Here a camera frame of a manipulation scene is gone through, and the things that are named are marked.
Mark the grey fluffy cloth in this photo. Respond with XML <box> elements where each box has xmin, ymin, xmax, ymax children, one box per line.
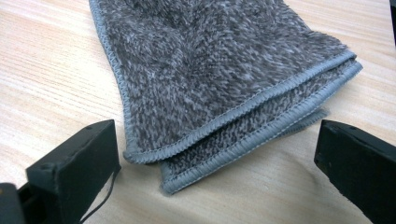
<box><xmin>88</xmin><ymin>0</ymin><xmax>363</xmax><ymax>196</ymax></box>

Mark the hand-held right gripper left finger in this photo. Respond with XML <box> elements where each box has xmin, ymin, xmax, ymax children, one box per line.
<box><xmin>26</xmin><ymin>119</ymin><xmax>121</xmax><ymax>224</ymax></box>

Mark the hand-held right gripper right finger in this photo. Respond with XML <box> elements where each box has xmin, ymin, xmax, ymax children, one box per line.
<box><xmin>313</xmin><ymin>119</ymin><xmax>396</xmax><ymax>224</ymax></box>

